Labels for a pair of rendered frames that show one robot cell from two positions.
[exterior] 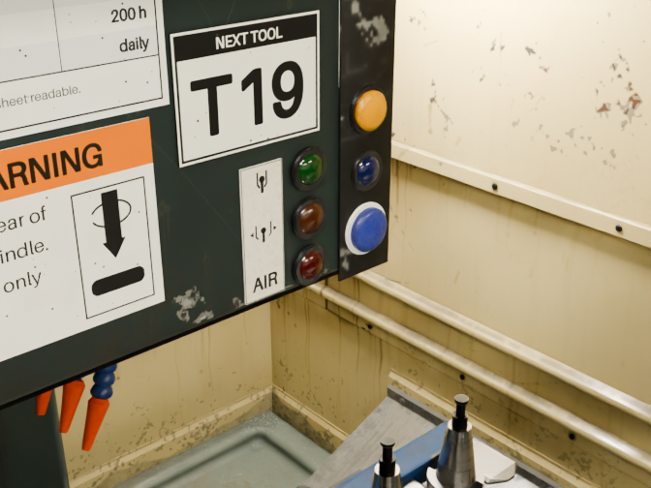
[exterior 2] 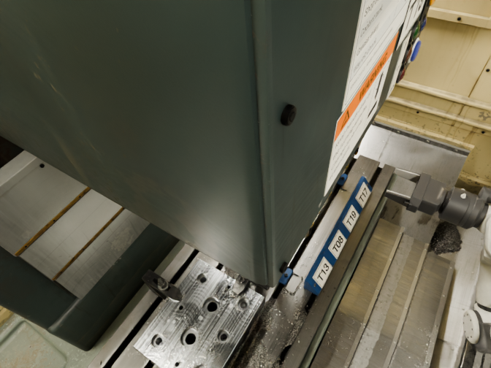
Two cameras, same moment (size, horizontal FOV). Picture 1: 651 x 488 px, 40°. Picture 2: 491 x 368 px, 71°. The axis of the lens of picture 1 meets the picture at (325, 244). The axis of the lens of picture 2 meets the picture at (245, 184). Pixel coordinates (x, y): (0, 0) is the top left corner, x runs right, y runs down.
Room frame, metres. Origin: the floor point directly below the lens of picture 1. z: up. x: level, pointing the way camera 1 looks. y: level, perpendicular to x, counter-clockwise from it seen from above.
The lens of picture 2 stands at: (0.14, 0.32, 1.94)
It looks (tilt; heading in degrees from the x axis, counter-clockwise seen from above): 52 degrees down; 349
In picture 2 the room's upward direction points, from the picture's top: 7 degrees counter-clockwise
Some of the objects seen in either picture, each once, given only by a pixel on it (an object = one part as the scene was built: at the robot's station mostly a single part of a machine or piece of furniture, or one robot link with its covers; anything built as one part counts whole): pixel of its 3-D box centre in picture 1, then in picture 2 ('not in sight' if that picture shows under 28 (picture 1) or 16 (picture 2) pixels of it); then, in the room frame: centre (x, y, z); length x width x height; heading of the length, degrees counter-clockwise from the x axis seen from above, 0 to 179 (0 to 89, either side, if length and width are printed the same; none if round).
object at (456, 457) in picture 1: (457, 450); not in sight; (0.79, -0.14, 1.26); 0.04 x 0.04 x 0.07
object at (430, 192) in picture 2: not in sight; (438, 198); (0.52, -0.24, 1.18); 0.13 x 0.12 x 0.10; 131
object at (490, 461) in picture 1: (486, 463); not in sight; (0.83, -0.19, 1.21); 0.07 x 0.05 x 0.01; 42
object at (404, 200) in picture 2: not in sight; (396, 198); (0.55, -0.14, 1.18); 0.06 x 0.02 x 0.03; 41
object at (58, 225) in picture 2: not in sight; (99, 200); (0.83, 0.63, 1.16); 0.48 x 0.05 x 0.51; 132
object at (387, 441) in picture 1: (387, 454); not in sight; (0.72, -0.06, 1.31); 0.02 x 0.02 x 0.03
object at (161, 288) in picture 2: not in sight; (164, 288); (0.59, 0.51, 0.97); 0.13 x 0.03 x 0.15; 42
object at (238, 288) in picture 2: not in sight; (248, 277); (0.55, 0.27, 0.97); 0.13 x 0.03 x 0.15; 132
